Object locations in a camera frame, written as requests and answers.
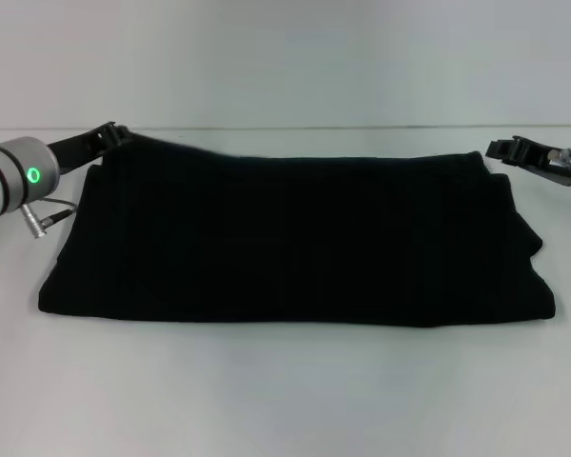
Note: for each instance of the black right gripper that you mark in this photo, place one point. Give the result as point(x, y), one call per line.
point(547, 159)

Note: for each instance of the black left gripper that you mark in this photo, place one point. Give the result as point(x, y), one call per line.
point(76, 150)

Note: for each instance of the black shirt with FREE print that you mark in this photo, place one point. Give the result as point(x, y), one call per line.
point(285, 238)

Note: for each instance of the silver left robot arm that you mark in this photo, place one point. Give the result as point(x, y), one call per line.
point(9, 176)

